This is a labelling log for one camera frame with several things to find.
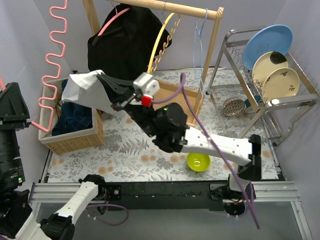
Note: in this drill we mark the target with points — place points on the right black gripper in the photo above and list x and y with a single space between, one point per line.
122 99

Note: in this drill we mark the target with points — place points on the white cloth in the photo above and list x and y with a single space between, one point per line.
86 90

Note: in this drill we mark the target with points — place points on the black garment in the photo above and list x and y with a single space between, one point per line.
124 50

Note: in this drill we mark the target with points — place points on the navy blue denim garment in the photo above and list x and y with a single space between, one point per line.
72 117

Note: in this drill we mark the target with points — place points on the pink hanger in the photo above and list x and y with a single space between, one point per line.
110 21
33 60

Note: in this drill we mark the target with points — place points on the blue wire hanger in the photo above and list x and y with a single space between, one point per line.
198 49

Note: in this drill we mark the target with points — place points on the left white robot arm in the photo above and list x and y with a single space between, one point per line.
19 217

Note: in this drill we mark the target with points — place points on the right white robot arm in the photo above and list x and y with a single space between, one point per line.
168 126

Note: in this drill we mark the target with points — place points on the floral tablecloth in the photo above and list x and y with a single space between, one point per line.
128 155

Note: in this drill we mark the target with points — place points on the wicker laundry basket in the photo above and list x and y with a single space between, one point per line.
69 142

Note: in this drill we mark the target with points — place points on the green bowl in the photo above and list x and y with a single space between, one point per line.
198 162

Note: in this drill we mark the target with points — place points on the patterned small bowl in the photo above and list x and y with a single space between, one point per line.
233 106

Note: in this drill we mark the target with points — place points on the cream plate with black spot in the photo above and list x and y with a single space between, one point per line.
266 64

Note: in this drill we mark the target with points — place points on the cream plate with flower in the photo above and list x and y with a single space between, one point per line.
281 83

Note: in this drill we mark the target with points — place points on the metal dish rack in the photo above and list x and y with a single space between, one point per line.
274 119

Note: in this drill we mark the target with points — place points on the blue plate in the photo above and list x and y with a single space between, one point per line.
274 38

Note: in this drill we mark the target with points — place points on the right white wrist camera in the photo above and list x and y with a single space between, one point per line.
147 86

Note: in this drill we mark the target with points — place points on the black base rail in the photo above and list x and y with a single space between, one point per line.
172 195

